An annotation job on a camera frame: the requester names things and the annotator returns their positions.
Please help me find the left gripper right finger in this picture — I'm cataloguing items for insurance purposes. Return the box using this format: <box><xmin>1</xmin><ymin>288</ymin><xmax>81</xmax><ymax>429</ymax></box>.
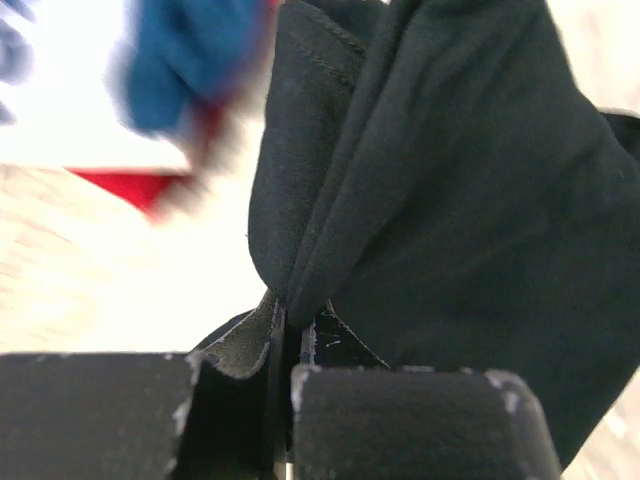
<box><xmin>291</xmin><ymin>308</ymin><xmax>561</xmax><ymax>480</ymax></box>

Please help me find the white folded t shirt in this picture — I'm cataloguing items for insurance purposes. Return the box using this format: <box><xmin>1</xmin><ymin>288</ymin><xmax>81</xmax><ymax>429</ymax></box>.
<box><xmin>1</xmin><ymin>1</ymin><xmax>191</xmax><ymax>172</ymax></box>

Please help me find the blue mickey print t shirt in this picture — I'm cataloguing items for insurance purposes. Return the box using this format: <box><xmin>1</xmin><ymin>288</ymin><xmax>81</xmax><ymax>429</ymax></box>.
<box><xmin>0</xmin><ymin>0</ymin><xmax>281</xmax><ymax>139</ymax></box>

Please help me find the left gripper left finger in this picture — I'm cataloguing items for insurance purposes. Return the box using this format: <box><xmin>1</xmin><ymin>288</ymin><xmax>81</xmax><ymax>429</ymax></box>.
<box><xmin>1</xmin><ymin>294</ymin><xmax>286</xmax><ymax>479</ymax></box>

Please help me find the black t shirt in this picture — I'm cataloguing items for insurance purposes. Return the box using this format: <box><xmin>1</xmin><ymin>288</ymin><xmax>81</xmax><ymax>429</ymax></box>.
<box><xmin>248</xmin><ymin>1</ymin><xmax>639</xmax><ymax>465</ymax></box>

